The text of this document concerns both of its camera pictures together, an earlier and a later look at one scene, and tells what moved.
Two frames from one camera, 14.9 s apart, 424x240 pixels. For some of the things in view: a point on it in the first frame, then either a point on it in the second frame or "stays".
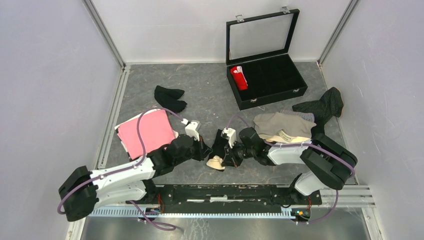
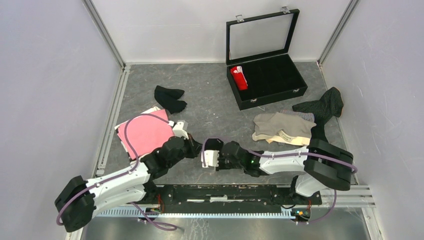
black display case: (259, 68) stays
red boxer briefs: (239, 78) stays
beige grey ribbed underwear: (283, 127) stays
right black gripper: (230, 158) -> (220, 167)
